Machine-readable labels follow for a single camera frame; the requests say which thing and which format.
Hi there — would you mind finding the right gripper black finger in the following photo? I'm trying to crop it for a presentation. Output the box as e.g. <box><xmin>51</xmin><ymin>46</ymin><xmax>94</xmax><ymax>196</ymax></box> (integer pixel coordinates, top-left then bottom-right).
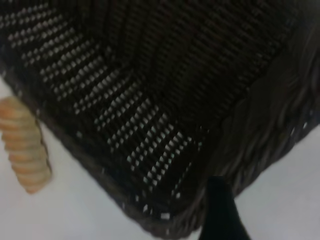
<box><xmin>198</xmin><ymin>175</ymin><xmax>251</xmax><ymax>240</ymax></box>

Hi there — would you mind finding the dark brown woven basket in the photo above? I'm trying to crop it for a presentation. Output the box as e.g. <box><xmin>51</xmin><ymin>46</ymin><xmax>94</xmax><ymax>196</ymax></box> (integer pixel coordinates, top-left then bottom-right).
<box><xmin>0</xmin><ymin>0</ymin><xmax>320</xmax><ymax>240</ymax></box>

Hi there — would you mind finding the ridged orange bread roll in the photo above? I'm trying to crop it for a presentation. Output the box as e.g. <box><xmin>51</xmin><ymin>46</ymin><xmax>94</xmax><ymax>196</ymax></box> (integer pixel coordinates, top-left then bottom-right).
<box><xmin>0</xmin><ymin>96</ymin><xmax>54</xmax><ymax>195</ymax></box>

